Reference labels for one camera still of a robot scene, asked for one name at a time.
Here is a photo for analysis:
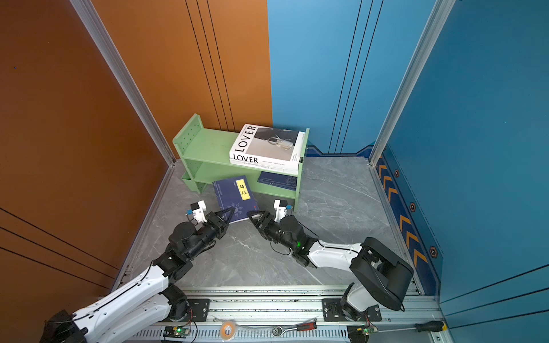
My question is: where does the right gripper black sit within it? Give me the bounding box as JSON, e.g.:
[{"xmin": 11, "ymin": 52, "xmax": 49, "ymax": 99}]
[{"xmin": 246, "ymin": 212, "xmax": 297, "ymax": 253}]

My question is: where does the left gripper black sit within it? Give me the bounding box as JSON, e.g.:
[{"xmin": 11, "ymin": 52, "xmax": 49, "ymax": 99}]
[{"xmin": 188, "ymin": 207, "xmax": 234, "ymax": 263}]

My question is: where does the blue book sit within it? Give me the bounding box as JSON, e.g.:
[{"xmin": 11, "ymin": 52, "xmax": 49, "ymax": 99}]
[
  {"xmin": 212, "ymin": 176, "xmax": 260, "ymax": 224},
  {"xmin": 257, "ymin": 171, "xmax": 297, "ymax": 191}
]

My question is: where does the white LOVER book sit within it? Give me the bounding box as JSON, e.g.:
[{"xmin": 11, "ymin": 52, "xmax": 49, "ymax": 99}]
[{"xmin": 229, "ymin": 124, "xmax": 307, "ymax": 170}]

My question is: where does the white book with brown pattern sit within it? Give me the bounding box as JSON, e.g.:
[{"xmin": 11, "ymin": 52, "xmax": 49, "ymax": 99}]
[{"xmin": 230, "ymin": 159, "xmax": 299, "ymax": 177}]

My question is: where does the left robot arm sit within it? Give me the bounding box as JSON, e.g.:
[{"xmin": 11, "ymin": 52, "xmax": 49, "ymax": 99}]
[{"xmin": 40, "ymin": 207, "xmax": 234, "ymax": 342}]

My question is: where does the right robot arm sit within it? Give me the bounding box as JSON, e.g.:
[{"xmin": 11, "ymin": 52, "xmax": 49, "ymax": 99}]
[{"xmin": 247, "ymin": 211, "xmax": 414, "ymax": 321}]

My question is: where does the green two-tier shelf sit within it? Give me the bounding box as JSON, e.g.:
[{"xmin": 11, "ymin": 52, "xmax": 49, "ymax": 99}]
[{"xmin": 172, "ymin": 114, "xmax": 303, "ymax": 207}]

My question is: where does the tape roll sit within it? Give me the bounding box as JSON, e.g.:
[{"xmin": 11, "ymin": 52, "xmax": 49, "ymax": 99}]
[{"xmin": 220, "ymin": 321, "xmax": 237, "ymax": 341}]

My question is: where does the small circuit board left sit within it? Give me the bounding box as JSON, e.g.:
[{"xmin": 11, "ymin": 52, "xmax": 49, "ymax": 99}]
[{"xmin": 161, "ymin": 326, "xmax": 191, "ymax": 342}]

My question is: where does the small circuit board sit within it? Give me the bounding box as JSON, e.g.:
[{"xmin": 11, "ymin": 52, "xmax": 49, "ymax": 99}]
[
  {"xmin": 161, "ymin": 326, "xmax": 191, "ymax": 342},
  {"xmin": 347, "ymin": 326, "xmax": 374, "ymax": 343}
]

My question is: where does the silver wrench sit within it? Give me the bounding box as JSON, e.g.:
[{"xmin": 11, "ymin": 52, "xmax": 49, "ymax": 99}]
[{"xmin": 103, "ymin": 312, "xmax": 148, "ymax": 336}]

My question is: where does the small circuit board right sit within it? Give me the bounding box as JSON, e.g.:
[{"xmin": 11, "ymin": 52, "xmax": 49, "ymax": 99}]
[{"xmin": 347, "ymin": 326, "xmax": 374, "ymax": 343}]

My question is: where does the yellow black screwdriver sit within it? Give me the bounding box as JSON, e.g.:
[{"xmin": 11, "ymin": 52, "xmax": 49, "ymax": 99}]
[{"xmin": 378, "ymin": 321, "xmax": 447, "ymax": 333}]

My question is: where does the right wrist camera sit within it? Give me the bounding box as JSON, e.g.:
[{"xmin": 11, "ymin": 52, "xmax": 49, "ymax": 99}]
[{"xmin": 273, "ymin": 200, "xmax": 293, "ymax": 223}]

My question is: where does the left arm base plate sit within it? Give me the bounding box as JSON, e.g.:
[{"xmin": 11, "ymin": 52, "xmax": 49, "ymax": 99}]
[{"xmin": 182, "ymin": 298, "xmax": 210, "ymax": 323}]

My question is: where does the ratchet with red handle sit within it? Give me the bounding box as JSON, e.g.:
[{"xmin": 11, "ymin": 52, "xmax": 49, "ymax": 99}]
[{"xmin": 272, "ymin": 322, "xmax": 317, "ymax": 337}]

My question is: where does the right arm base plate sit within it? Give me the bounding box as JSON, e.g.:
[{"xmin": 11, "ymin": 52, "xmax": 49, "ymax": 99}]
[{"xmin": 322, "ymin": 299, "xmax": 383, "ymax": 322}]

